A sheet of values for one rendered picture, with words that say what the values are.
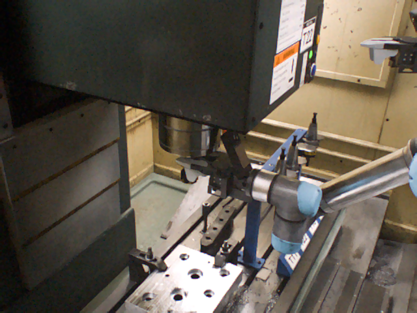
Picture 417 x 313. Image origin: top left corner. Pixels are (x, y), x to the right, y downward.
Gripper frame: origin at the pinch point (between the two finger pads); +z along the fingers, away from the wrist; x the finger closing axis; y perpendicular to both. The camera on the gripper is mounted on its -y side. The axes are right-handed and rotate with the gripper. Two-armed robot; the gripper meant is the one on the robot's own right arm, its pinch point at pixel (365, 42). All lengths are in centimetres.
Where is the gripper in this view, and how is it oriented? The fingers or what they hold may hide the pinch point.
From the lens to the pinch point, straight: 129.0
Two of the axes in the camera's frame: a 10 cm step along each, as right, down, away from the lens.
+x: -0.1, -4.8, 8.8
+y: -0.2, 8.8, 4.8
